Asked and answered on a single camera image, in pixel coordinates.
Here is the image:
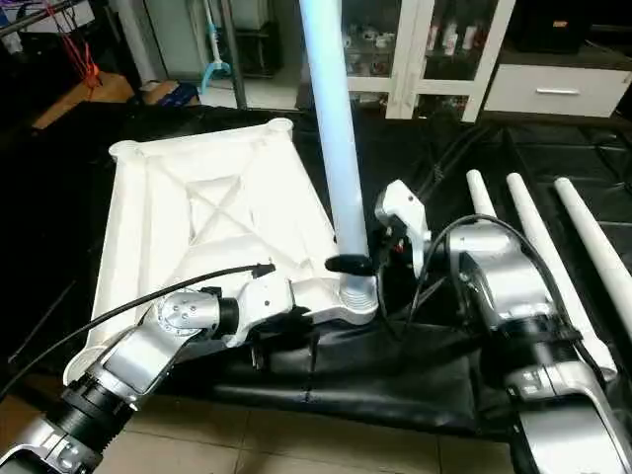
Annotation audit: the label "white plastic table leg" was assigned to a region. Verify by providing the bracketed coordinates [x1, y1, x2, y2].
[466, 170, 501, 222]
[506, 173, 619, 382]
[298, 0, 382, 299]
[553, 178, 632, 343]

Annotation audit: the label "white plastic table top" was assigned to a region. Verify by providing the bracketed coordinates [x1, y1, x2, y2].
[64, 117, 382, 388]

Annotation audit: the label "black work mat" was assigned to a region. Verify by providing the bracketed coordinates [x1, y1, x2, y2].
[0, 104, 632, 440]

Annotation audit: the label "white glass-door cabinet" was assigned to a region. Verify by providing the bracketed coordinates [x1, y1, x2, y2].
[296, 0, 517, 121]

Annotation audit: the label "white drawer unit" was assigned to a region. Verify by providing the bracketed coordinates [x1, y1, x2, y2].
[484, 44, 632, 118]

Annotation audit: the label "black speaker box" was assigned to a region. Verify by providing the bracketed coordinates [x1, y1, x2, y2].
[509, 0, 593, 55]

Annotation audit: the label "brown wooden desk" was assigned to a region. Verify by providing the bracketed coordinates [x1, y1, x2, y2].
[30, 74, 135, 131]

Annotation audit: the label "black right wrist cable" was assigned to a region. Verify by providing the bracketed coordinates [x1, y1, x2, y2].
[375, 212, 586, 343]

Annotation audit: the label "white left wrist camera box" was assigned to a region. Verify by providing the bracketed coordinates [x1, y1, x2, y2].
[222, 272, 296, 350]

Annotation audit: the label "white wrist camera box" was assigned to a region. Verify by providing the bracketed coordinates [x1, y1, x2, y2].
[222, 272, 296, 350]
[375, 180, 434, 281]

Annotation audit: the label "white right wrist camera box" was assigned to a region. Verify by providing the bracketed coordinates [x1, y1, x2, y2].
[375, 180, 434, 281]

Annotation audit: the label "teal long-handled dustpan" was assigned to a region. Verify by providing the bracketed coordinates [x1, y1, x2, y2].
[197, 0, 234, 98]

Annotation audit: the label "red cables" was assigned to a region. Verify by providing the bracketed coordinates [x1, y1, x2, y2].
[44, 0, 102, 90]

